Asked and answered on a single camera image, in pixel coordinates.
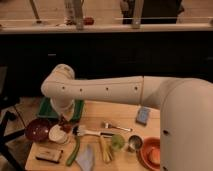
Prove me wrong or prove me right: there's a dark red bowl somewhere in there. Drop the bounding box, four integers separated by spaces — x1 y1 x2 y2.
25 118 50 142

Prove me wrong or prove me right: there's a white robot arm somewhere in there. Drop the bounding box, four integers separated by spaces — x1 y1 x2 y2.
41 64 213 171

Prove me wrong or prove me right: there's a red grape bunch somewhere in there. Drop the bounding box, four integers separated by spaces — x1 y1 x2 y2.
58 116 72 133

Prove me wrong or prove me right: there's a green plastic tray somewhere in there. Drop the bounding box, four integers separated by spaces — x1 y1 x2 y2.
36 97 84 122

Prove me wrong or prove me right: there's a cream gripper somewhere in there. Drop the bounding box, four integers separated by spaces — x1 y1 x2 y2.
59 108 74 121

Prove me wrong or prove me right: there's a blue cloth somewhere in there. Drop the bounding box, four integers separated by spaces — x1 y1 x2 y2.
75 145 95 171

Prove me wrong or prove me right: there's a small metal cup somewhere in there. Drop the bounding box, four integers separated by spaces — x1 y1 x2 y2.
127 135 143 152

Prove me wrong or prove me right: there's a silver fork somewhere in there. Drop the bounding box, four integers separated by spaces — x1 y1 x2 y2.
101 122 133 132

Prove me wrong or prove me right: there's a yellow chopsticks bundle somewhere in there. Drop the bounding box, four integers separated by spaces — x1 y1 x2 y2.
100 136 112 163

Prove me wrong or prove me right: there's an orange bowl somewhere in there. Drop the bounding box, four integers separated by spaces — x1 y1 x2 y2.
139 137 160 171

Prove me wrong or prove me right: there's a wooden block eraser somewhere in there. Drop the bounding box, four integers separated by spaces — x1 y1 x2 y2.
35 147 63 163

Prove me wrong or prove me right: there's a black chair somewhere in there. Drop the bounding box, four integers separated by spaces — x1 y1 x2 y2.
0 66 24 171

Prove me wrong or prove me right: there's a blue sponge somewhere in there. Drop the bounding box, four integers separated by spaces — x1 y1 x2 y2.
136 107 150 126

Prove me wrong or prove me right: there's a red object on counter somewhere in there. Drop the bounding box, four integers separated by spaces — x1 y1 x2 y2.
83 17 94 25

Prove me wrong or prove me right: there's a green cucumber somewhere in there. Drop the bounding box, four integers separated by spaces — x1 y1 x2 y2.
65 136 80 166

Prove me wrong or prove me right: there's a white dish brush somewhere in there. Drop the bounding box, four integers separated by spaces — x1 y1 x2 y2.
73 125 113 137

